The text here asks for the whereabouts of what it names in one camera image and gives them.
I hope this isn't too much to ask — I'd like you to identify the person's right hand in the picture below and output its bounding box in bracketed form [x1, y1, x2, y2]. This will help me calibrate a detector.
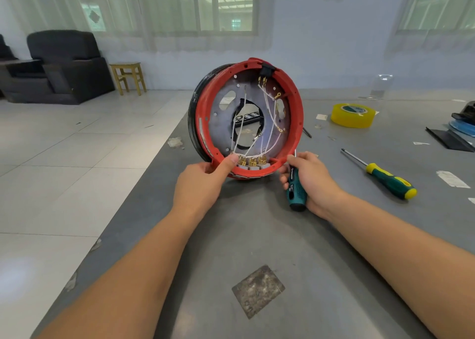
[278, 151, 346, 219]

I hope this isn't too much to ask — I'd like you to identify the person's left hand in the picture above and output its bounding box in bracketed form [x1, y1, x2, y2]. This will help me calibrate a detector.
[172, 153, 240, 221]

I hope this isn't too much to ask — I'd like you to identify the teal handle screwdriver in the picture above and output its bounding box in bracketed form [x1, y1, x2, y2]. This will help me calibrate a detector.
[287, 151, 309, 213]

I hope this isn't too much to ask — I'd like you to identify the green yellow handle screwdriver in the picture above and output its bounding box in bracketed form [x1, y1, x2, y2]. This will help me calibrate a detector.
[340, 148, 418, 201]

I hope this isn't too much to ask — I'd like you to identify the red round appliance base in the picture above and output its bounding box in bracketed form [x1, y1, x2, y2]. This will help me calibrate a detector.
[188, 57, 305, 180]

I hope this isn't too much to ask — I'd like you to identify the person's left forearm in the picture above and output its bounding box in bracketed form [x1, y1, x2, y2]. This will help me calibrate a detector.
[37, 201, 216, 339]

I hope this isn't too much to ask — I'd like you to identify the person's right forearm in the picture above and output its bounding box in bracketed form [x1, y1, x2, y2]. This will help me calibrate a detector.
[323, 190, 475, 339]

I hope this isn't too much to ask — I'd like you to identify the black round appliance part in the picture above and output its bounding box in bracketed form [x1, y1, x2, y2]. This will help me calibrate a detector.
[452, 101, 475, 126]

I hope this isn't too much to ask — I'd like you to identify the yellow tape roll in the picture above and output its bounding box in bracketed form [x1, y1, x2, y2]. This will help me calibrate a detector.
[330, 102, 377, 130]

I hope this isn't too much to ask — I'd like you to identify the narrow white tape strip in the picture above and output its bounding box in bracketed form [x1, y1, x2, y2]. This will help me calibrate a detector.
[436, 170, 472, 189]

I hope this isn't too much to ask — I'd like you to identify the black flat plate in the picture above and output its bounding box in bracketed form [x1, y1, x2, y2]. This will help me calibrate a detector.
[426, 127, 475, 153]

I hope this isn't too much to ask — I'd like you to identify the small wooden stool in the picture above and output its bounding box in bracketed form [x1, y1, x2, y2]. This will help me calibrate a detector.
[108, 62, 147, 96]

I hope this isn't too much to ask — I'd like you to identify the black armchair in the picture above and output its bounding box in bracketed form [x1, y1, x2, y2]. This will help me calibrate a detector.
[0, 30, 116, 105]

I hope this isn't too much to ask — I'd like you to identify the sheer white curtain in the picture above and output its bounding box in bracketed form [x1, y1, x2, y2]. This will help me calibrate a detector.
[0, 0, 276, 52]
[389, 0, 475, 54]

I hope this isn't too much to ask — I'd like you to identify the large barred window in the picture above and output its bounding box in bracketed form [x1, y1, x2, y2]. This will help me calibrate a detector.
[78, 0, 257, 33]
[401, 0, 475, 32]

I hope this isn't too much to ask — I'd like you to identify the black sofa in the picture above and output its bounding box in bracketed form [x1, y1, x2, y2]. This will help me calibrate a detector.
[0, 34, 17, 61]

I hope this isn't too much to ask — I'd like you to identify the blue ring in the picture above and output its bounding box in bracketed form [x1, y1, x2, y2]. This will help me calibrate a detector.
[448, 120, 475, 139]

